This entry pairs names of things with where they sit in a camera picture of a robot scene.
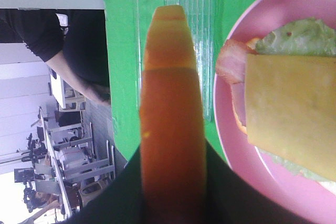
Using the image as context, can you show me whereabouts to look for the person in black shirt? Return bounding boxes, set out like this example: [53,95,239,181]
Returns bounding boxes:
[1,9,111,106]

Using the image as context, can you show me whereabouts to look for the background lab desks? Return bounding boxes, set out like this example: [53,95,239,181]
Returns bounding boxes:
[0,66,116,224]

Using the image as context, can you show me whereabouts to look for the yellow cheese slice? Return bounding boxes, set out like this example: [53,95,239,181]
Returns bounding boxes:
[244,54,336,183]

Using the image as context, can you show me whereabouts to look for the pink round plate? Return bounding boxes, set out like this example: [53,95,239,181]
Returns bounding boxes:
[213,0,335,223]

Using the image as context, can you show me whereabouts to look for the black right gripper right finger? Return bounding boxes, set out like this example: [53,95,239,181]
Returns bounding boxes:
[205,143,311,223]

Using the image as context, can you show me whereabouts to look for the right clear plastic container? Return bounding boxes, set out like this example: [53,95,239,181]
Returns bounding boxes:
[133,0,215,122]

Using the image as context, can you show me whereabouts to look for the green lettuce leaf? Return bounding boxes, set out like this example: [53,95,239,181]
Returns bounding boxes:
[255,17,335,57]

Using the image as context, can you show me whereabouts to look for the bread slice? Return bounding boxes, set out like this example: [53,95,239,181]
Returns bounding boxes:
[140,5,206,223]
[230,37,336,198]

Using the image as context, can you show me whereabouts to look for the green tablecloth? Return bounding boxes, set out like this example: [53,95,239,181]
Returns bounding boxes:
[104,0,255,160]

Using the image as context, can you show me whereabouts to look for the bacon strip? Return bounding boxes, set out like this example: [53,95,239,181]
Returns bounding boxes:
[215,39,257,84]

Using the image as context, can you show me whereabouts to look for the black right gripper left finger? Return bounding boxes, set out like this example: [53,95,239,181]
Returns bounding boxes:
[65,148,143,224]

